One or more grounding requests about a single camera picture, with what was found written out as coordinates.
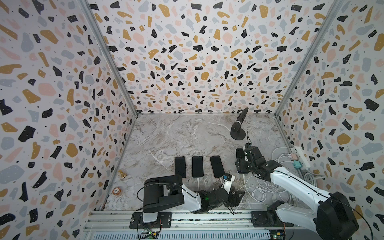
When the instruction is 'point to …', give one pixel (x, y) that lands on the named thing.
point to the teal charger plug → (297, 164)
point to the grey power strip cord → (309, 178)
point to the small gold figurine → (123, 174)
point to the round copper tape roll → (116, 191)
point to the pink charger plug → (294, 156)
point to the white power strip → (305, 164)
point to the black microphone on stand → (237, 133)
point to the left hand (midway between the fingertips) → (244, 193)
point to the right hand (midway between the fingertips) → (241, 162)
